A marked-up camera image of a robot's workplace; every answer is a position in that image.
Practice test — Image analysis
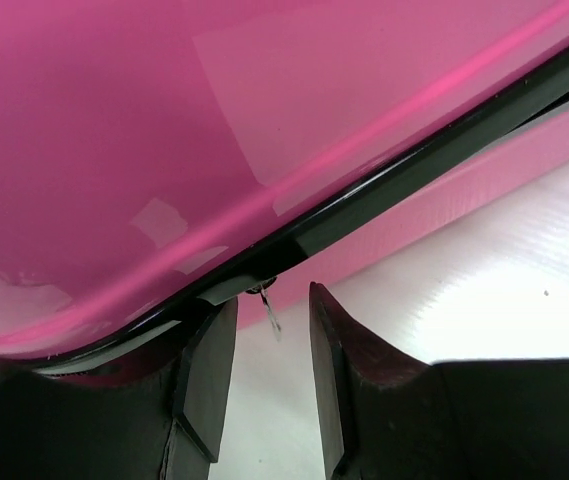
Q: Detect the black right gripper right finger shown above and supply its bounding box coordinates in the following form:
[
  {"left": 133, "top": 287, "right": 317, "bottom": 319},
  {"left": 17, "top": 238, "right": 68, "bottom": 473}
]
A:
[{"left": 309, "top": 283, "right": 569, "bottom": 479}]

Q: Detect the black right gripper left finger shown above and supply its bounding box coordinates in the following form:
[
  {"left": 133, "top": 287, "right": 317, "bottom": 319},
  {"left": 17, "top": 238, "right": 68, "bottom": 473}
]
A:
[{"left": 0, "top": 300, "right": 238, "bottom": 479}]

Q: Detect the pink hard-shell suitcase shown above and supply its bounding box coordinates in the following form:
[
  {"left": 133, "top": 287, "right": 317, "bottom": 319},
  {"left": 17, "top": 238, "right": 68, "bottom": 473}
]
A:
[{"left": 0, "top": 0, "right": 569, "bottom": 391}]

